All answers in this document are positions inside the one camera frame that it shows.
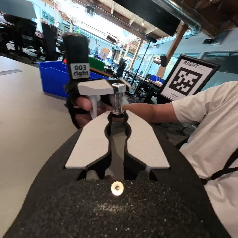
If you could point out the black framed marker sign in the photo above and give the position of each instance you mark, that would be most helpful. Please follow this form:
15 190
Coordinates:
187 78

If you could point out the black hanging panel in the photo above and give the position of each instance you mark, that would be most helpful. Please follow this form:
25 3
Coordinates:
148 13

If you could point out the black light stand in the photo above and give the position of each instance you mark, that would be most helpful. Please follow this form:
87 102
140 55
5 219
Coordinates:
146 54

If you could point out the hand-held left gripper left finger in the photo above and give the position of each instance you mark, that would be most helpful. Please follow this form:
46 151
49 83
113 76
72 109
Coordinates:
89 145

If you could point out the black office chair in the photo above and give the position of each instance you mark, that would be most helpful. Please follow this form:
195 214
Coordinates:
50 40
29 37

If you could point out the silver hex nut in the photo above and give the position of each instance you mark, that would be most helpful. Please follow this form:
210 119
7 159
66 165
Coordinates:
118 112

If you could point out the green plastic bin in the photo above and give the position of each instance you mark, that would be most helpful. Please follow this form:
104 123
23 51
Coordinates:
96 64

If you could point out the person's right forearm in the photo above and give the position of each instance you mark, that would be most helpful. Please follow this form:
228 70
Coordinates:
148 111

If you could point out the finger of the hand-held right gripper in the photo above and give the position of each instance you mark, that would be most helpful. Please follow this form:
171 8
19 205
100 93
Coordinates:
94 88
127 85

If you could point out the silver hex bolt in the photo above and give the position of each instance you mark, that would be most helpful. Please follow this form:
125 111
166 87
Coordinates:
118 98

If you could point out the wooden support post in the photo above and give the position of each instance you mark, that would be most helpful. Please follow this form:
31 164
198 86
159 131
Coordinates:
176 42

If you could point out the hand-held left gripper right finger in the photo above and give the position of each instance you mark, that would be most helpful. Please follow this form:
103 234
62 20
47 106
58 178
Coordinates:
145 145

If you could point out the person's right hand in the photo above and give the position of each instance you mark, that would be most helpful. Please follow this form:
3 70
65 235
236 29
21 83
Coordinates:
83 104

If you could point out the spiral metal duct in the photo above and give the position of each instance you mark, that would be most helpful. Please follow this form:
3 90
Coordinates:
186 16

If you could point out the blue plastic bin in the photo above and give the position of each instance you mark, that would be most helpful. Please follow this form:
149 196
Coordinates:
54 78

